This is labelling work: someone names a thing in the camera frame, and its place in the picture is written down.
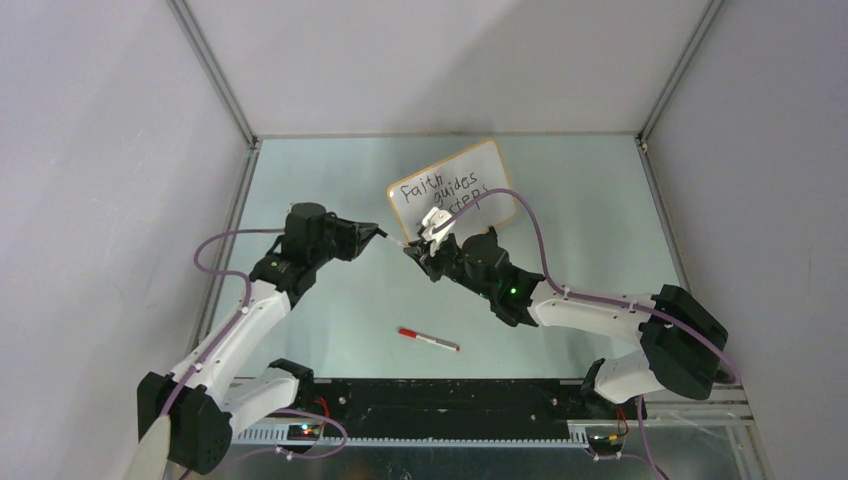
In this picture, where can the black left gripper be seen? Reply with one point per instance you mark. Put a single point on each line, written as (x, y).
(356, 236)

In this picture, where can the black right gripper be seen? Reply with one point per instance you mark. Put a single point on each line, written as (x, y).
(427, 262)

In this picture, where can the white whiteboard yellow frame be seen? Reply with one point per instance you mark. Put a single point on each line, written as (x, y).
(451, 184)

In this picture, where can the black whiteboard marker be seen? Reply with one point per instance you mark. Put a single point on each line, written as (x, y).
(396, 241)

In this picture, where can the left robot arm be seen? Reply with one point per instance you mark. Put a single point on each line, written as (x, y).
(191, 415)

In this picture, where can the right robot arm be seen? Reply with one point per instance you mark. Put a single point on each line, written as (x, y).
(677, 342)

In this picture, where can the red whiteboard marker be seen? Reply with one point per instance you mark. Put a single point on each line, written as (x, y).
(429, 339)

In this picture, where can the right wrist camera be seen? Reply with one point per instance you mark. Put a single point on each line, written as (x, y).
(435, 226)

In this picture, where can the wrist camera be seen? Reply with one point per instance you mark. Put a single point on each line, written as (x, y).
(435, 226)
(309, 210)

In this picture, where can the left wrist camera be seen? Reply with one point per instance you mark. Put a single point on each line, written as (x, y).
(309, 210)

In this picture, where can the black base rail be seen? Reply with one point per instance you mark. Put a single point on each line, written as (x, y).
(506, 410)

